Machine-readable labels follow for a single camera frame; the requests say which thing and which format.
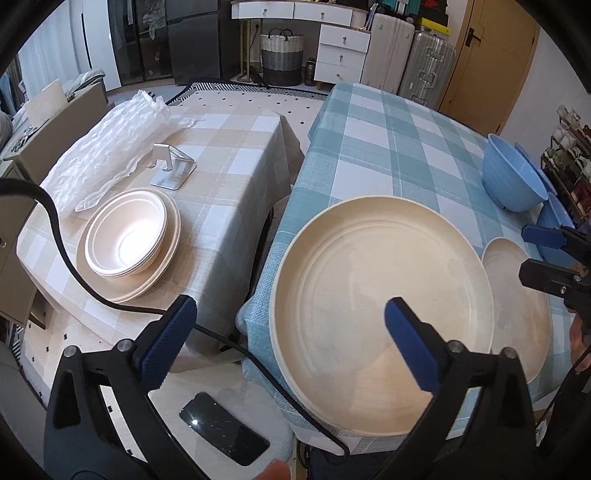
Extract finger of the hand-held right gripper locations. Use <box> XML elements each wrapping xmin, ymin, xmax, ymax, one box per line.
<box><xmin>518</xmin><ymin>258</ymin><xmax>591</xmax><ymax>306</ymax></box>
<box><xmin>522</xmin><ymin>223</ymin><xmax>591</xmax><ymax>254</ymax></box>

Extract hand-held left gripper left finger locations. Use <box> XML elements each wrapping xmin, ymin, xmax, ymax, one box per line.
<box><xmin>44</xmin><ymin>295</ymin><xmax>199</xmax><ymax>480</ymax></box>

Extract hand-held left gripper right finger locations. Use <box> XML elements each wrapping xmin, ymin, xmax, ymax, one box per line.
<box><xmin>385</xmin><ymin>296</ymin><xmax>539</xmax><ymax>480</ymax></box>

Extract small cream plate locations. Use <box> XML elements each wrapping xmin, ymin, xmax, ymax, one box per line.
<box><xmin>481</xmin><ymin>237</ymin><xmax>553</xmax><ymax>385</ymax></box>

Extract large cream plate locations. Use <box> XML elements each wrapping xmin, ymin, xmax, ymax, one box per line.
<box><xmin>76</xmin><ymin>191</ymin><xmax>182</xmax><ymax>304</ymax></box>
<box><xmin>270</xmin><ymin>196</ymin><xmax>495</xmax><ymax>437</ymax></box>

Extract blue bowl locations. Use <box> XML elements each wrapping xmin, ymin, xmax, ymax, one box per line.
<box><xmin>482</xmin><ymin>134</ymin><xmax>549</xmax><ymax>212</ymax></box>
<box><xmin>514</xmin><ymin>142</ymin><xmax>559</xmax><ymax>195</ymax></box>

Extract person's right hand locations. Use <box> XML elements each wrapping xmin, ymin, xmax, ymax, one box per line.
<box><xmin>569</xmin><ymin>318</ymin><xmax>591</xmax><ymax>370</ymax></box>

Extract person's left hand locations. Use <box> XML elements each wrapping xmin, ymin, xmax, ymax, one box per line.
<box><xmin>255</xmin><ymin>460</ymin><xmax>293</xmax><ymax>480</ymax></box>

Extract blue plate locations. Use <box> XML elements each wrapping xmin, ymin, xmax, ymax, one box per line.
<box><xmin>537</xmin><ymin>193</ymin><xmax>578</xmax><ymax>259</ymax></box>

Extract shoe rack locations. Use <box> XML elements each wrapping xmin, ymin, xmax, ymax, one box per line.
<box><xmin>538</xmin><ymin>104</ymin><xmax>591</xmax><ymax>227</ymax></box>

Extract cream bowl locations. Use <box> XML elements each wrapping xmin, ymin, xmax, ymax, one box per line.
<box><xmin>84</xmin><ymin>188</ymin><xmax>167</xmax><ymax>277</ymax></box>
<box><xmin>90</xmin><ymin>193</ymin><xmax>170</xmax><ymax>279</ymax></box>

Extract black smartphone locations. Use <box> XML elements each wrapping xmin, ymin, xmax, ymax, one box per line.
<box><xmin>179</xmin><ymin>392</ymin><xmax>270</xmax><ymax>467</ymax></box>

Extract white stool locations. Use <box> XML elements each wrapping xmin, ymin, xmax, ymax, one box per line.
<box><xmin>104</xmin><ymin>357</ymin><xmax>296</xmax><ymax>480</ymax></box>

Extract silver metal phone stand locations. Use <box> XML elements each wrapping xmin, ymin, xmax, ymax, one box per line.
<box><xmin>148</xmin><ymin>144</ymin><xmax>197</xmax><ymax>190</ymax></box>

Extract wooden door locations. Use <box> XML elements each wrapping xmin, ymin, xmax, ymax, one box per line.
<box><xmin>438</xmin><ymin>0</ymin><xmax>541</xmax><ymax>134</ymax></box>

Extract teal checked tablecloth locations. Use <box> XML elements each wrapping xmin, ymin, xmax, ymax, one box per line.
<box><xmin>235</xmin><ymin>82</ymin><xmax>572</xmax><ymax>455</ymax></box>

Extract beige checked tablecloth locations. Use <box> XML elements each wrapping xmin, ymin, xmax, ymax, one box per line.
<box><xmin>16</xmin><ymin>90</ymin><xmax>305</xmax><ymax>374</ymax></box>

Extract clear bubble wrap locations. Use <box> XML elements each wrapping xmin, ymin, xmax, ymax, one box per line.
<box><xmin>41</xmin><ymin>90</ymin><xmax>197</xmax><ymax>213</ymax></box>

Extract silver suitcase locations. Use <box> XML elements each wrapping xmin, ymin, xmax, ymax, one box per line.
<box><xmin>398</xmin><ymin>30</ymin><xmax>458</xmax><ymax>112</ymax></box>

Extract beige suitcase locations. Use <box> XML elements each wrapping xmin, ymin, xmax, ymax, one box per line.
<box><xmin>360</xmin><ymin>13</ymin><xmax>416</xmax><ymax>95</ymax></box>

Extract brown side cabinet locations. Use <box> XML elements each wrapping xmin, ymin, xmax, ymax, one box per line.
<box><xmin>0</xmin><ymin>83</ymin><xmax>110</xmax><ymax>330</ymax></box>

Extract dark storage boxes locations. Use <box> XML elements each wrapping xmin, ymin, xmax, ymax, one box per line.
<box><xmin>373</xmin><ymin>0</ymin><xmax>452</xmax><ymax>34</ymax></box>

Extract white drawer cabinet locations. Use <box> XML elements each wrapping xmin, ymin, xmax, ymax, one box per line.
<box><xmin>315</xmin><ymin>23</ymin><xmax>371</xmax><ymax>88</ymax></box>

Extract dark glass cabinet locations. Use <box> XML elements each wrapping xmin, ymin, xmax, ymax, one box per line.
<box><xmin>99</xmin><ymin>0</ymin><xmax>176</xmax><ymax>90</ymax></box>

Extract dark grey fridge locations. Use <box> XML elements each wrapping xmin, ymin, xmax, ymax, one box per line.
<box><xmin>150</xmin><ymin>0</ymin><xmax>223</xmax><ymax>81</ymax></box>

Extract grey white woven basket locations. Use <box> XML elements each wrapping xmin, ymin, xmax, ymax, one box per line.
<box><xmin>259</xmin><ymin>28</ymin><xmax>304</xmax><ymax>87</ymax></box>

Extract white curtain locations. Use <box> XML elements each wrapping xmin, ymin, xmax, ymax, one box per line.
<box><xmin>16</xmin><ymin>0</ymin><xmax>108</xmax><ymax>95</ymax></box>

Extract white desk with drawers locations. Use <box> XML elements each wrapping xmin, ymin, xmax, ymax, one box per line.
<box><xmin>231</xmin><ymin>0</ymin><xmax>370</xmax><ymax>34</ymax></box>

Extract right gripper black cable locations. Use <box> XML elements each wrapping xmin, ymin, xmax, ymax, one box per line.
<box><xmin>536</xmin><ymin>342</ymin><xmax>591</xmax><ymax>460</ymax></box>

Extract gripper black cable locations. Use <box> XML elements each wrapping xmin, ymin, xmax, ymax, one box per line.
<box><xmin>0</xmin><ymin>180</ymin><xmax>349</xmax><ymax>462</ymax></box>
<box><xmin>536</xmin><ymin>342</ymin><xmax>591</xmax><ymax>460</ymax></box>

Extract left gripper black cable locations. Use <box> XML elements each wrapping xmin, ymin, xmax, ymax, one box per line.
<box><xmin>0</xmin><ymin>180</ymin><xmax>349</xmax><ymax>462</ymax></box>

